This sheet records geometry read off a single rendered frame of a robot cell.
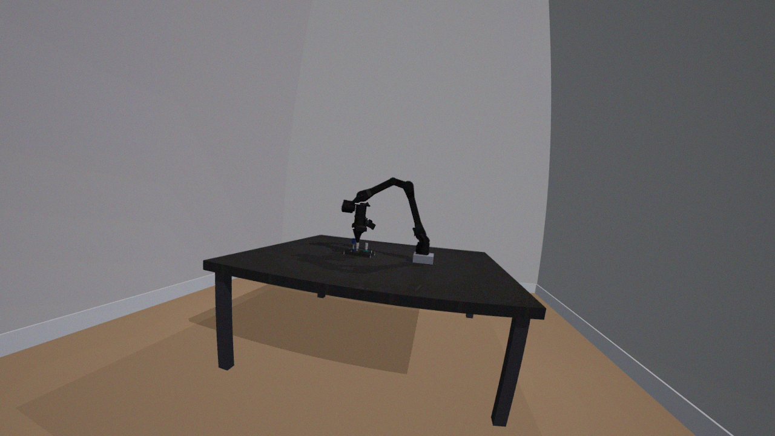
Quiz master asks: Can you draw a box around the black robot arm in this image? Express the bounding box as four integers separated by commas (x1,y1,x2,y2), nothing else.
342,177,429,255

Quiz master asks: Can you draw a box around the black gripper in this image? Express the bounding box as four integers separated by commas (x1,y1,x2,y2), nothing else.
352,214,367,243

